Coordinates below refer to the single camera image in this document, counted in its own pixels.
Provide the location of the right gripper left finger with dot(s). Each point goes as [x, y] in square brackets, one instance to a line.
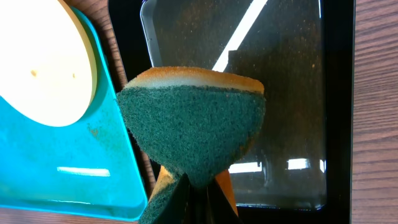
[177, 209]

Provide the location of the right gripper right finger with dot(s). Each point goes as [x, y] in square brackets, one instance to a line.
[219, 209]

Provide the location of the green and yellow sponge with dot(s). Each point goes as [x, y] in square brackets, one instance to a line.
[192, 121]

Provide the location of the black water tray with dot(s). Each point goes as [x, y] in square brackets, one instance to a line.
[300, 169]

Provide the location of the teal plastic tray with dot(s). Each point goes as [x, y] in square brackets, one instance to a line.
[87, 168]

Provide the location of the green rimmed plate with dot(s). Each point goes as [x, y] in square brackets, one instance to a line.
[48, 67]

